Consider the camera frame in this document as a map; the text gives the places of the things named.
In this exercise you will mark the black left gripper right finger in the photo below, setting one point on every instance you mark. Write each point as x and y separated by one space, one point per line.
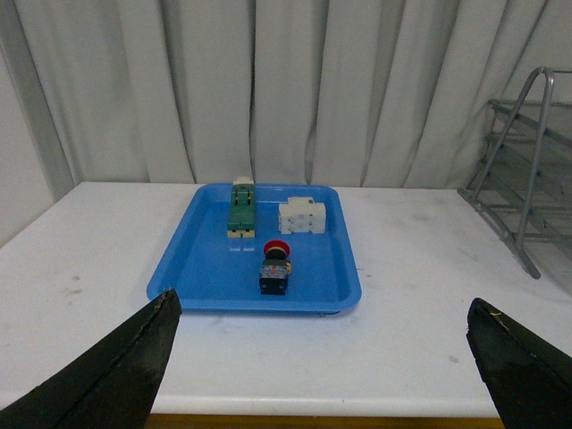
528 379

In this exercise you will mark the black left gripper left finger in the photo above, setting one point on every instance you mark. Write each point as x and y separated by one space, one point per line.
113 384

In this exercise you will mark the red emergency stop button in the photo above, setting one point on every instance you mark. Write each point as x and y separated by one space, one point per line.
276 268

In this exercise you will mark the silver mesh three-tier rack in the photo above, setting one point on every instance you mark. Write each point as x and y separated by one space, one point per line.
523 187

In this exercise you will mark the blue plastic tray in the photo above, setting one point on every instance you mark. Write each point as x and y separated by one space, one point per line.
211 271

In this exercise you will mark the white circuit breaker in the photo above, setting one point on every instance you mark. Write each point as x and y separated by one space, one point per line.
301 214

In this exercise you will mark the green and cream switch block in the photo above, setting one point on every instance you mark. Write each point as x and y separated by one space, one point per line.
242 214

